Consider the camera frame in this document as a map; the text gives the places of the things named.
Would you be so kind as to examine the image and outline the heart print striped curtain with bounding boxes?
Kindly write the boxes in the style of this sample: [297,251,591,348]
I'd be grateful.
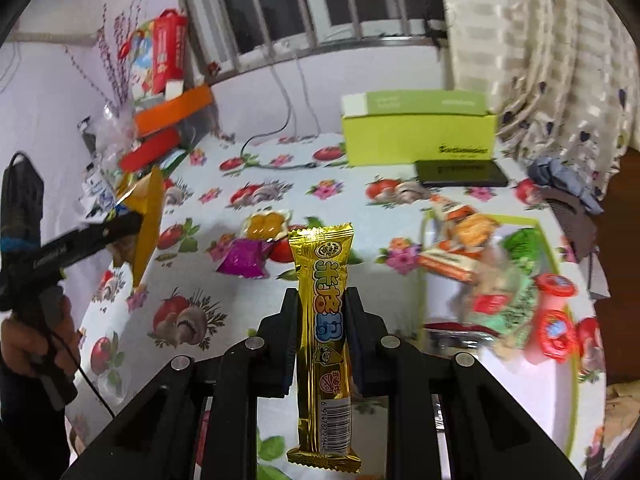
[432,0,640,161]

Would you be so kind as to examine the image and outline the dark bottle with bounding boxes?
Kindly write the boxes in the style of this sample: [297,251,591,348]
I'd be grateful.
[77,117,98,156]

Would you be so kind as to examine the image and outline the black charging cable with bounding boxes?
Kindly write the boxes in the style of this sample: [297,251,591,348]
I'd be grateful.
[240,62,296,161]

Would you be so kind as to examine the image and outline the green box lid tray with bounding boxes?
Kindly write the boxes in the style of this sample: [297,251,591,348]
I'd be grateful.
[419,207,593,471]

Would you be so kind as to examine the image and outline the white charging cable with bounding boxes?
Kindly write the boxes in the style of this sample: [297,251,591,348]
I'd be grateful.
[295,57,322,136]

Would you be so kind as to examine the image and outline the red lid jelly cup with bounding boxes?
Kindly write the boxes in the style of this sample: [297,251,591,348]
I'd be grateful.
[522,307,581,366]
[532,272,578,311]

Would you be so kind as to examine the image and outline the orange bread packet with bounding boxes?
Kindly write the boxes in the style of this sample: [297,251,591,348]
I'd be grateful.
[417,195,501,283]

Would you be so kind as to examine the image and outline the window with metal bars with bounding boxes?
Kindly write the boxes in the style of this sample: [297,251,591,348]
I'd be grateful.
[172,0,448,78]

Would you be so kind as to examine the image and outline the brown wooden wardrobe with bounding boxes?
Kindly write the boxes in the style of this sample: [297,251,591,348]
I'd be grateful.
[590,147,640,386]

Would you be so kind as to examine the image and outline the yellow chip bag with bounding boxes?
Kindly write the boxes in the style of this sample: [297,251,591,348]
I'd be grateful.
[112,165,166,288]

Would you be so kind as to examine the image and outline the green pea packet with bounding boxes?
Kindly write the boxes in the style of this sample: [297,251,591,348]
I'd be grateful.
[501,227,543,271]

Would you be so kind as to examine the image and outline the clear plastic bag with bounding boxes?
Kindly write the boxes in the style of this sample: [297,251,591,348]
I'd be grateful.
[95,102,138,153]

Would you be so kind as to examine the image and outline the orange box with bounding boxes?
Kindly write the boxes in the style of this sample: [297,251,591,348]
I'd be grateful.
[134,85,213,137]

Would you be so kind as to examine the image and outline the gold snack bar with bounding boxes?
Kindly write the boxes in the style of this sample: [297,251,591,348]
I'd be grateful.
[286,222,362,473]

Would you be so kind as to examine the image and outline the red box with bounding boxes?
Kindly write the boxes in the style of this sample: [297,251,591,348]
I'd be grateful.
[119,127,182,172]

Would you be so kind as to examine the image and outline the purple decorative branches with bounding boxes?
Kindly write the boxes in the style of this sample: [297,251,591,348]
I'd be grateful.
[65,0,146,111]

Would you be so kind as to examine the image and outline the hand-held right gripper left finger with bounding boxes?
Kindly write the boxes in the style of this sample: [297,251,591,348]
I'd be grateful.
[60,287,301,480]

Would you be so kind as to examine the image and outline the person's left forearm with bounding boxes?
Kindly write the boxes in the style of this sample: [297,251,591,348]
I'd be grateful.
[0,355,71,480]

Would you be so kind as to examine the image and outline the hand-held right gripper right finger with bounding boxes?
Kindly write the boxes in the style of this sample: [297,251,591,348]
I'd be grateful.
[345,287,583,480]

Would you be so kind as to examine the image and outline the blue cloth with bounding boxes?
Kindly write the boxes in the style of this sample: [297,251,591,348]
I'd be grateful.
[527,156,606,216]

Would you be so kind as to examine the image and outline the black window hook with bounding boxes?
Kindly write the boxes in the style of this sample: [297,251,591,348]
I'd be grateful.
[425,17,448,48]

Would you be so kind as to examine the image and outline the green white peanut packet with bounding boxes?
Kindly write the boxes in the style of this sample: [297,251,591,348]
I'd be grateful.
[460,260,541,361]

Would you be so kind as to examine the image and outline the white labelled bottle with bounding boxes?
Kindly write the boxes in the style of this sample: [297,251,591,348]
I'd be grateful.
[82,162,118,211]

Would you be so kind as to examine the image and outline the person's left hand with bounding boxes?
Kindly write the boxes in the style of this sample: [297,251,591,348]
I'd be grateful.
[0,292,82,378]

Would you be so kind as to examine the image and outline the dark brown garment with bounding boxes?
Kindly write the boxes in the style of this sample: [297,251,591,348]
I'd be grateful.
[547,187,601,266]

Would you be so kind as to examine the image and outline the yellow jelly packet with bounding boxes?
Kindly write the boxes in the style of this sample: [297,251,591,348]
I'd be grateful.
[243,210,292,242]

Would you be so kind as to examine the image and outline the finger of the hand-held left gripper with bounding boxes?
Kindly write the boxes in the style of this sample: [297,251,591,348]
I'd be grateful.
[64,211,145,267]

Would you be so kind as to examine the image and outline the black smartphone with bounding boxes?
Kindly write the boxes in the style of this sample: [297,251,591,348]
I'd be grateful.
[414,159,509,188]

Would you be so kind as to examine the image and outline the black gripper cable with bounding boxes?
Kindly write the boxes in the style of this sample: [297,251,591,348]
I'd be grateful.
[47,330,117,417]

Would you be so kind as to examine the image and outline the red gift bag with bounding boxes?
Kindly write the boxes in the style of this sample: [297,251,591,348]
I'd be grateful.
[127,7,190,101]

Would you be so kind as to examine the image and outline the purple snack packet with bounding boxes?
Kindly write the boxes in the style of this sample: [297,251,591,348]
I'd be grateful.
[216,239,271,280]

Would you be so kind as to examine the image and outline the green cardboard box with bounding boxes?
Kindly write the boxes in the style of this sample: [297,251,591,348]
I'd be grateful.
[340,89,499,168]

